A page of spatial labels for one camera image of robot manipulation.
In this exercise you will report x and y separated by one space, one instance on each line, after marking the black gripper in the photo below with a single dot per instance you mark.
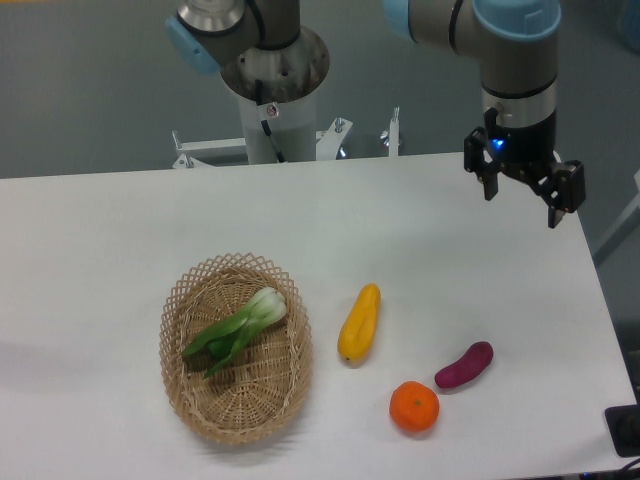
525 154

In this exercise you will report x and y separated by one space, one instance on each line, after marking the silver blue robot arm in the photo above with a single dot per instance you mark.
271 61

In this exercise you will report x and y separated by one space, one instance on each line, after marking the woven wicker basket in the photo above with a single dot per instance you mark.
241 388

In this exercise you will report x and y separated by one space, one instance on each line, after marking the green bok choy vegetable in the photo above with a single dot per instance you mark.
240 325

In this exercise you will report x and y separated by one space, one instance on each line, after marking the purple sweet potato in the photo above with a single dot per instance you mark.
467 368

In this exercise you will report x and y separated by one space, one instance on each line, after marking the yellow squash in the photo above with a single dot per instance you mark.
358 331

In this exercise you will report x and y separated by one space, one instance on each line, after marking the orange tangerine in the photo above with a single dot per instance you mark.
414 407

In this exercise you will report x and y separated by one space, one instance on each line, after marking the black device at table edge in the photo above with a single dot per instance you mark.
623 425

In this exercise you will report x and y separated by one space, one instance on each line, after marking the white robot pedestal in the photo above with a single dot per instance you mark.
279 132

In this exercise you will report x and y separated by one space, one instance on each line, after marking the white metal base frame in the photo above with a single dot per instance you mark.
329 145

